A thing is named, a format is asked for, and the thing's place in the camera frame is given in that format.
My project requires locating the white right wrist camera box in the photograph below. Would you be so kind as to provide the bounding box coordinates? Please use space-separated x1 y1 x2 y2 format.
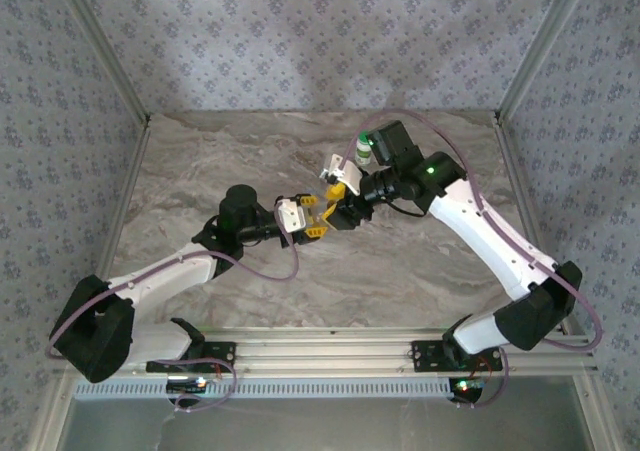
318 153 365 197

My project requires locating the aluminium frame post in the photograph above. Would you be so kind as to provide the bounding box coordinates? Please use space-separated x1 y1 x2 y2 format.
493 0 600 122
52 0 152 125

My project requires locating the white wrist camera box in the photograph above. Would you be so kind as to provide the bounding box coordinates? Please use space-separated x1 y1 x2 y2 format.
275 197 309 233
318 153 365 197

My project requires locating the aluminium side rail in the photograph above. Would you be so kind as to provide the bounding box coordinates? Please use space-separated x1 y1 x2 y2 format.
492 113 574 337
74 118 154 340

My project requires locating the aluminium frame leg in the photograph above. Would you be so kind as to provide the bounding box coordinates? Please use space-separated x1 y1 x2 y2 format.
29 375 76 451
572 375 624 451

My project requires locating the long aluminium base rail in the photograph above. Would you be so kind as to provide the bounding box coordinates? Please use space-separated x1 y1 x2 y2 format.
53 326 600 377

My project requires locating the grey slotted cable duct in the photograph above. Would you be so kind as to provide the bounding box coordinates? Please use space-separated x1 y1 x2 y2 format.
74 378 454 400

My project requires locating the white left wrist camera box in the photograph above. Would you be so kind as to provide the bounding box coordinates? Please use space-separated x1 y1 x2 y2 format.
275 197 309 233

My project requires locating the white pill bottle green label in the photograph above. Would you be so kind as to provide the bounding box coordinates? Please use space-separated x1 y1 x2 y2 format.
353 130 375 167

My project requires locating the purple cable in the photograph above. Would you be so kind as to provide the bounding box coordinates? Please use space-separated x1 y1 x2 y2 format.
44 205 301 415
342 108 604 410

